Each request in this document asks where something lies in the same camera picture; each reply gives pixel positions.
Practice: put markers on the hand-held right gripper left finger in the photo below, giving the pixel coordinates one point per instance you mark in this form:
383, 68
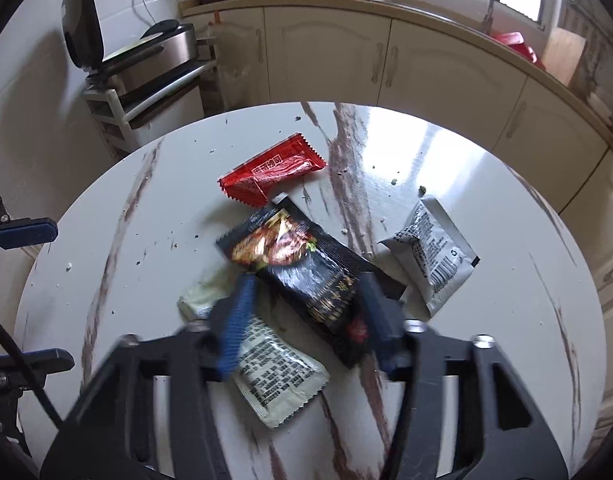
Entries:
236, 325

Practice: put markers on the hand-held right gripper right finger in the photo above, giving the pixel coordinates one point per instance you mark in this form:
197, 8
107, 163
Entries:
374, 320

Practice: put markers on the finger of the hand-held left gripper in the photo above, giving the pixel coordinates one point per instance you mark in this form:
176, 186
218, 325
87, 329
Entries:
36, 361
26, 232

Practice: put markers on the black snack packet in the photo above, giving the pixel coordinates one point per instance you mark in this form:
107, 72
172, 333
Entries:
306, 270

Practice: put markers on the pale crumpled packet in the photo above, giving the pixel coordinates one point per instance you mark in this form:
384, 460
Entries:
201, 295

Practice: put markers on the white printed sachet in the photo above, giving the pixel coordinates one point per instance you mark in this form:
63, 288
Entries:
281, 375

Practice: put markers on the silver sachet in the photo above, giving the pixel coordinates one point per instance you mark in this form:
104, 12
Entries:
431, 250

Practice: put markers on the red snack packet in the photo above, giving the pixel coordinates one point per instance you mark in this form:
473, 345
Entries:
271, 170

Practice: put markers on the white kitchen cart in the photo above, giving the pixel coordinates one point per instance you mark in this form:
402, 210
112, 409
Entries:
156, 110

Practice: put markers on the round marble table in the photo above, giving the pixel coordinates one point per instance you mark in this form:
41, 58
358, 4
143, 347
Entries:
461, 160

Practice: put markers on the black kitchen appliance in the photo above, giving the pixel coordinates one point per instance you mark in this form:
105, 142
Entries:
81, 25

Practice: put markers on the stainless steel rice cooker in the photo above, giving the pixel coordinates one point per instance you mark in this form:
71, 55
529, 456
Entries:
171, 45

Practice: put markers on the cream kitchen cabinets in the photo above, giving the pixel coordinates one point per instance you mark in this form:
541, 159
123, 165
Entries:
326, 60

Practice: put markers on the red basin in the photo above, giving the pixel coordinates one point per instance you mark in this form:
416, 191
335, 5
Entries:
511, 40

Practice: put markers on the wooden cutting board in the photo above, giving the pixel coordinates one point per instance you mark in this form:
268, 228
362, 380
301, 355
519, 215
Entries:
563, 57

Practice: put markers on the kitchen faucet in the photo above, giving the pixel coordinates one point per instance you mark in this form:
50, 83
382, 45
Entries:
489, 10

